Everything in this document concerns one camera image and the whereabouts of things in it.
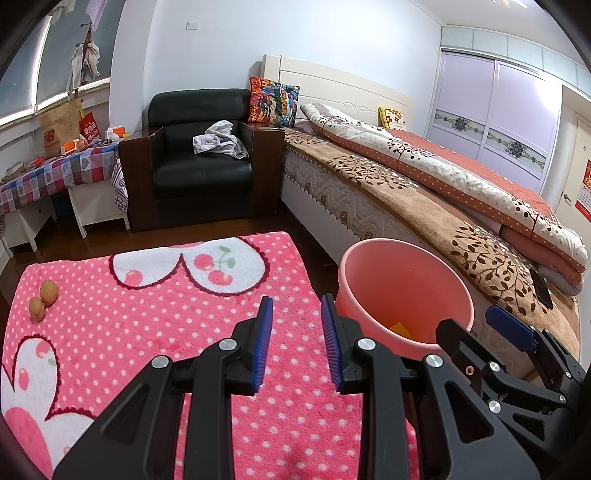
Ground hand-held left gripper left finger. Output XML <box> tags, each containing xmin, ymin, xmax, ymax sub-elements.
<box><xmin>52</xmin><ymin>296</ymin><xmax>274</xmax><ymax>480</ymax></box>

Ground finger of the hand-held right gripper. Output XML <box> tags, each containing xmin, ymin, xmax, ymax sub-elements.
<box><xmin>436</xmin><ymin>318</ymin><xmax>566</xmax><ymax>418</ymax></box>
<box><xmin>486</xmin><ymin>305</ymin><xmax>587</xmax><ymax>398</ymax></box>

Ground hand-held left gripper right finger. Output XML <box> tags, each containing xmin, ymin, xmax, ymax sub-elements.
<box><xmin>322</xmin><ymin>294</ymin><xmax>541</xmax><ymax>480</ymax></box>

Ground pink plastic bucket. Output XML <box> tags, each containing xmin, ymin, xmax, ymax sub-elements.
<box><xmin>335</xmin><ymin>237</ymin><xmax>474</xmax><ymax>361</ymax></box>

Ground black phone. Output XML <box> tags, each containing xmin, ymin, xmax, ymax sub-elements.
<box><xmin>529</xmin><ymin>268</ymin><xmax>555</xmax><ymax>309</ymax></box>

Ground pink polka dot blanket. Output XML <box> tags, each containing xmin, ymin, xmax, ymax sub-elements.
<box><xmin>0</xmin><ymin>231</ymin><xmax>421</xmax><ymax>480</ymax></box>

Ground bed with floral quilt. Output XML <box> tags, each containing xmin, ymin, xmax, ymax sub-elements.
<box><xmin>283</xmin><ymin>127</ymin><xmax>580</xmax><ymax>356</ymax></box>

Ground floral quilt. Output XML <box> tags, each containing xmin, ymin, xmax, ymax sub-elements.
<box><xmin>300</xmin><ymin>102</ymin><xmax>589</xmax><ymax>296</ymax></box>

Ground black leather armchair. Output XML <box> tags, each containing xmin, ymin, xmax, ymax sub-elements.
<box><xmin>119</xmin><ymin>89</ymin><xmax>286</xmax><ymax>232</ymax></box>

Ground white door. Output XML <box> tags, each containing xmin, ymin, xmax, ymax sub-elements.
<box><xmin>542</xmin><ymin>85</ymin><xmax>591</xmax><ymax>241</ymax></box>

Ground crumpled white clothes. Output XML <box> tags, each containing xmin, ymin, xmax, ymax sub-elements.
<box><xmin>192</xmin><ymin>120</ymin><xmax>250</xmax><ymax>160</ymax></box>

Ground white side cabinet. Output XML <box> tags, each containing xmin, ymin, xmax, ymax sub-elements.
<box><xmin>68</xmin><ymin>178</ymin><xmax>131</xmax><ymax>238</ymax></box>
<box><xmin>0</xmin><ymin>196</ymin><xmax>56</xmax><ymax>252</ymax></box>

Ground pale sliding door wardrobe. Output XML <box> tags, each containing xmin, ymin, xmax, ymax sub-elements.
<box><xmin>427</xmin><ymin>23</ymin><xmax>564</xmax><ymax>195</ymax></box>

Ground yellow printed pillow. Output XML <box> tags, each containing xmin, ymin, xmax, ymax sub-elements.
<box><xmin>378</xmin><ymin>107</ymin><xmax>407</xmax><ymax>131</ymax></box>

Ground colourful printed pillow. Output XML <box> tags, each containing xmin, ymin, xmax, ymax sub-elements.
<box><xmin>248</xmin><ymin>77</ymin><xmax>301</xmax><ymax>128</ymax></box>

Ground white bed headboard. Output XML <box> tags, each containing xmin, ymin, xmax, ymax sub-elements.
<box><xmin>262</xmin><ymin>54</ymin><xmax>416</xmax><ymax>134</ymax></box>

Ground checkered cloth side table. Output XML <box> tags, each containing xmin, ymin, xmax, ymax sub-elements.
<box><xmin>0</xmin><ymin>141</ymin><xmax>127</xmax><ymax>217</ymax></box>

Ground red gift bag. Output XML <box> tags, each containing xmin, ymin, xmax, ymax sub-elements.
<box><xmin>78</xmin><ymin>112</ymin><xmax>102</xmax><ymax>141</ymax></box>

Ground brown paper bag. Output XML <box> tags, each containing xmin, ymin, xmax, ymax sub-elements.
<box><xmin>36</xmin><ymin>99</ymin><xmax>84</xmax><ymax>158</ymax></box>

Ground white hanging garment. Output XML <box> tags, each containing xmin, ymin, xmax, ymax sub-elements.
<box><xmin>68</xmin><ymin>41</ymin><xmax>100</xmax><ymax>90</ymax></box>

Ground wooden coat rack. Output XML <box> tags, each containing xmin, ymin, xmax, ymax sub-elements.
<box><xmin>74</xmin><ymin>14</ymin><xmax>93</xmax><ymax>100</ymax></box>

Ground curved bay window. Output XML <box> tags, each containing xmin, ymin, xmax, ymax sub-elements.
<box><xmin>0</xmin><ymin>0</ymin><xmax>114</xmax><ymax>123</ymax></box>

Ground red wall calendar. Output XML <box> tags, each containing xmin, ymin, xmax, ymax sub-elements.
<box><xmin>576</xmin><ymin>161</ymin><xmax>591</xmax><ymax>213</ymax></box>

